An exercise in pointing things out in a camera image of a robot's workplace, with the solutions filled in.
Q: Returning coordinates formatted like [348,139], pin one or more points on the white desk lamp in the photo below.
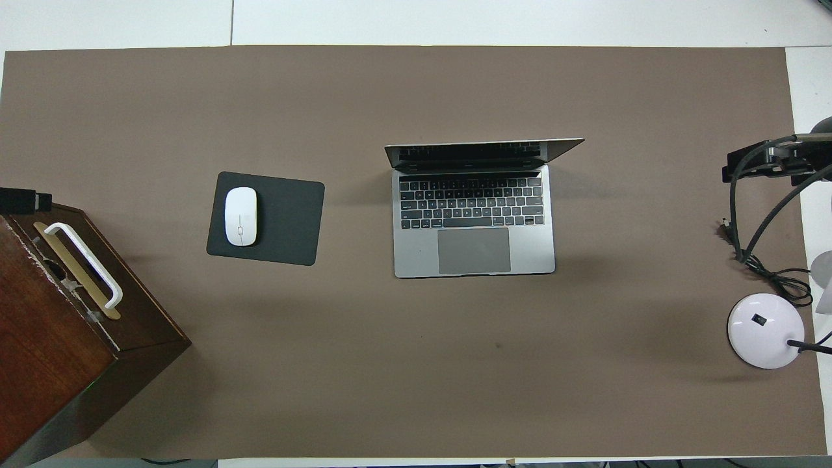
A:
[764,328]

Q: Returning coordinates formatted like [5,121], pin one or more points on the white computer mouse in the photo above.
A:
[240,214]

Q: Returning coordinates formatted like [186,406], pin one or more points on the silver grey laptop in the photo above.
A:
[474,250]

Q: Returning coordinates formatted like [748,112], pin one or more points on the dark brown wooden box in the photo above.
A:
[52,351]

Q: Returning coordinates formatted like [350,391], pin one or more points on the black mouse pad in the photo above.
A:
[289,221]

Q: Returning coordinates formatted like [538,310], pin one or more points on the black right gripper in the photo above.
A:
[796,159]

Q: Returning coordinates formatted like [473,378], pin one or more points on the brown table mat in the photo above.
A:
[455,97]

